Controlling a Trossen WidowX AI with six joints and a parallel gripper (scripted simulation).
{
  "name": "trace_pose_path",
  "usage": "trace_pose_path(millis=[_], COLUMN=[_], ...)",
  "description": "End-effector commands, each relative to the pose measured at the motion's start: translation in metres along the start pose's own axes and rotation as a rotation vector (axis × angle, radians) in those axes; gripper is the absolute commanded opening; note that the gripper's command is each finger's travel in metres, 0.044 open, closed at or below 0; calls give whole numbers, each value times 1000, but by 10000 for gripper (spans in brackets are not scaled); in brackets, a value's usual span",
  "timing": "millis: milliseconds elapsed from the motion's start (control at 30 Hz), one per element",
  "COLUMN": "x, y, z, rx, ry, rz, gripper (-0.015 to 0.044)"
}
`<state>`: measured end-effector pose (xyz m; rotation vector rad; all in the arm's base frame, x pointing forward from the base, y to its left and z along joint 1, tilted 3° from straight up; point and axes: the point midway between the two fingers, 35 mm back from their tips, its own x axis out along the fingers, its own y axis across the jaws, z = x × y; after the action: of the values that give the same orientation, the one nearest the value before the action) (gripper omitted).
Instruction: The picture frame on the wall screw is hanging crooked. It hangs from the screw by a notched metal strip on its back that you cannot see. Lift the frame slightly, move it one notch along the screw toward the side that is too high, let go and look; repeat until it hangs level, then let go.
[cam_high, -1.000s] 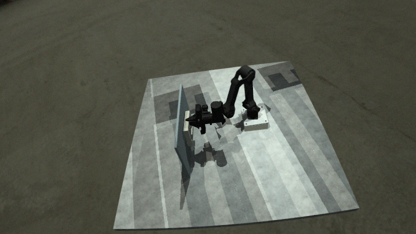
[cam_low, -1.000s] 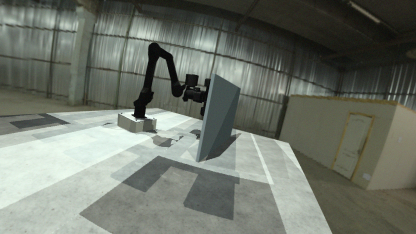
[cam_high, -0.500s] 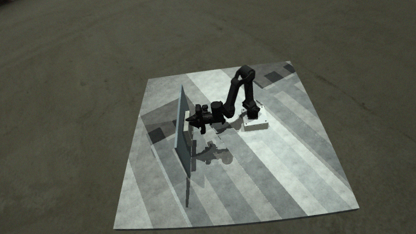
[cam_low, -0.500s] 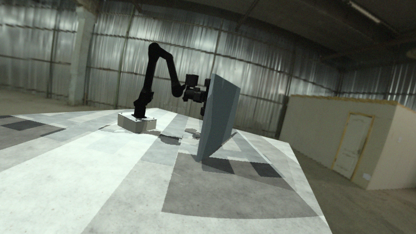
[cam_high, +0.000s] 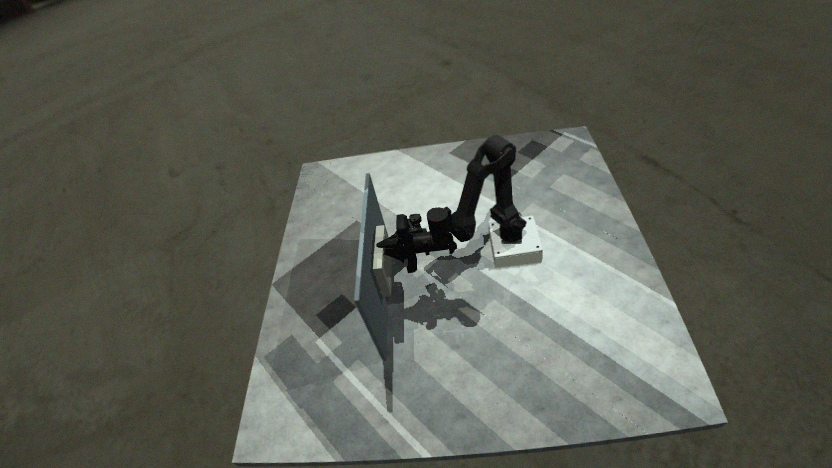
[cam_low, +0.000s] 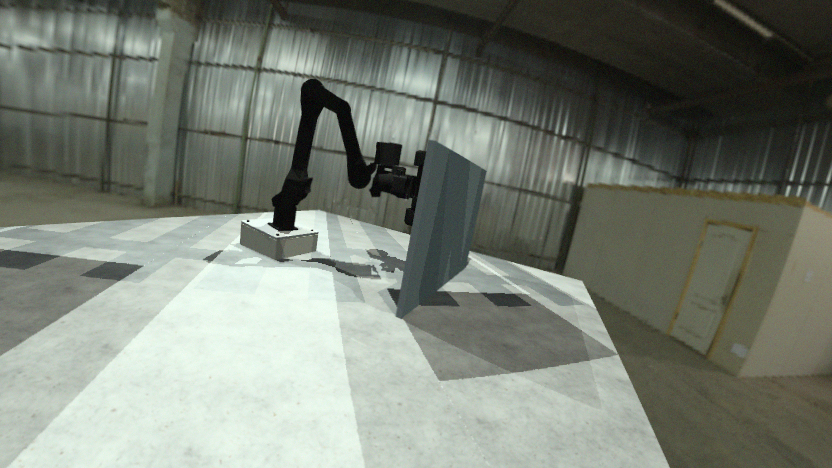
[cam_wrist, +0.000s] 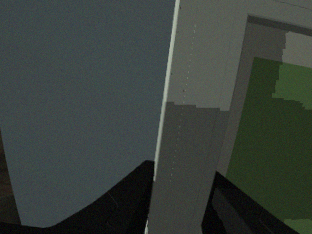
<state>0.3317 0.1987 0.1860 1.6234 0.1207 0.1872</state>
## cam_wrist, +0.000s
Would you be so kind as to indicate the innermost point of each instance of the grey flat panel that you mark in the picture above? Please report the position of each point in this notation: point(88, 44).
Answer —
point(81, 91)

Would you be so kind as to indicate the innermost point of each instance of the grey picture frame with green centre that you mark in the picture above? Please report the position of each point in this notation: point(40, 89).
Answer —
point(237, 99)

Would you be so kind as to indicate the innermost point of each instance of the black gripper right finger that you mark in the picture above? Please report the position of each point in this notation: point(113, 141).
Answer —
point(231, 211)

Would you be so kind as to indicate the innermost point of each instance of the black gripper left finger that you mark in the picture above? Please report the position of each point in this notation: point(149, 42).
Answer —
point(122, 210)

